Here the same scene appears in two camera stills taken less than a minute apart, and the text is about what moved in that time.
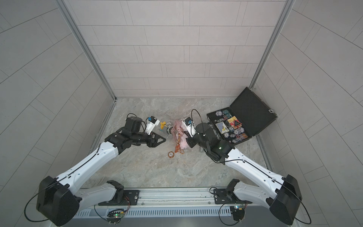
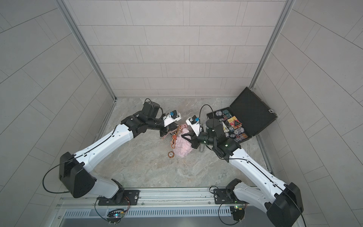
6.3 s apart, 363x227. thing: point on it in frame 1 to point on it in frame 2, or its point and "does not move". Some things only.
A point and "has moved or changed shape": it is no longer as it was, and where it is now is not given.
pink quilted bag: [178, 130] has moved or changed shape
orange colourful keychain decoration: [178, 149] to [178, 130]
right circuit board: [237, 212] does not move
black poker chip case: [248, 115] does not move
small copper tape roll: [170, 154] does not move
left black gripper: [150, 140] to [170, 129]
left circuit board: [114, 216] does not move
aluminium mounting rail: [178, 198] does not move
